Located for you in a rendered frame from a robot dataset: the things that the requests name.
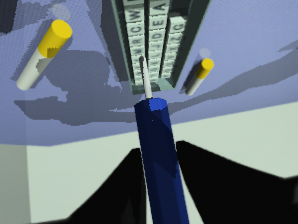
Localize dark grey keyboard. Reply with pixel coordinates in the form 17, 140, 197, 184
111, 0, 212, 96

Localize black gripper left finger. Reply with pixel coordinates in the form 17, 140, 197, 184
36, 148, 146, 224

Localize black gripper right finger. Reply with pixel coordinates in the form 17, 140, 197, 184
176, 140, 298, 224

